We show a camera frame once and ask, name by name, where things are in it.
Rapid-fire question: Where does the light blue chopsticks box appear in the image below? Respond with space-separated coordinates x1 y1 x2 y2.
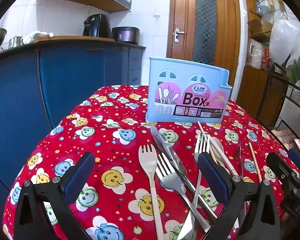
146 57 232 124

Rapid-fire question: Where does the black metal rack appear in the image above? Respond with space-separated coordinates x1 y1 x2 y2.
256 63 300 138

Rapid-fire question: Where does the white plastic fork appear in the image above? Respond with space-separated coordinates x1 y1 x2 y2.
138 144 164 239

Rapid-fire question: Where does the black air fryer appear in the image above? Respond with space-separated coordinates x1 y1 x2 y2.
83 14 110 38

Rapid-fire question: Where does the steel cup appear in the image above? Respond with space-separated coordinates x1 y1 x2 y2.
8 36 24 49

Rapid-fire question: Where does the white plastic spoon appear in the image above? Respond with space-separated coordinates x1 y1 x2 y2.
210 136 239 177

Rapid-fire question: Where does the red smiley-print tablecloth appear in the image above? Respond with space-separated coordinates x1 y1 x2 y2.
2 85 288 239

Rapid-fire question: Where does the blue kitchen counter cabinet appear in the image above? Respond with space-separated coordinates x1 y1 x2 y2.
0 40 144 212

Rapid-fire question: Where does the silver door handle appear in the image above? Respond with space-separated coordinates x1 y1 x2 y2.
173 28 185 43

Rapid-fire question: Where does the steel fork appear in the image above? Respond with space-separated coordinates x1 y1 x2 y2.
155 153 210 232
177 133 205 239

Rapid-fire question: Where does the wooden shelf cabinet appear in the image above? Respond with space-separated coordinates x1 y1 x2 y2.
236 0 286 128

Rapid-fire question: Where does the dark rice cooker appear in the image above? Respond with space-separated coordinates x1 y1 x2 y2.
111 27 140 45

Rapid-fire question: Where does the wooden door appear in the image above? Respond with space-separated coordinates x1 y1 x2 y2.
166 0 241 86

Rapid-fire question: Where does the steel table knife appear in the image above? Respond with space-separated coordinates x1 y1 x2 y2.
150 126 217 222

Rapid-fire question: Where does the white plastic bag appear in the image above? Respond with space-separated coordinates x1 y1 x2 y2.
269 12 300 65

